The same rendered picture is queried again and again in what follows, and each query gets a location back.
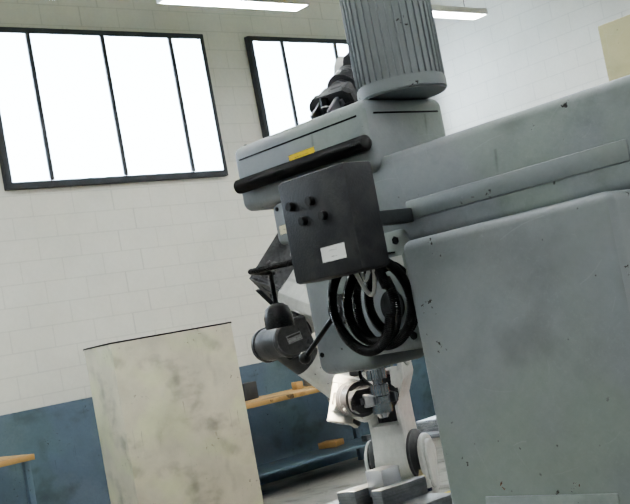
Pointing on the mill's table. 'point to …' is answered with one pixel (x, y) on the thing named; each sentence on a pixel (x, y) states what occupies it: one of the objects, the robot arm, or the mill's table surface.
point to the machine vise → (409, 493)
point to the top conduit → (304, 164)
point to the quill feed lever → (322, 333)
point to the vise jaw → (355, 495)
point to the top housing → (380, 123)
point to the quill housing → (334, 347)
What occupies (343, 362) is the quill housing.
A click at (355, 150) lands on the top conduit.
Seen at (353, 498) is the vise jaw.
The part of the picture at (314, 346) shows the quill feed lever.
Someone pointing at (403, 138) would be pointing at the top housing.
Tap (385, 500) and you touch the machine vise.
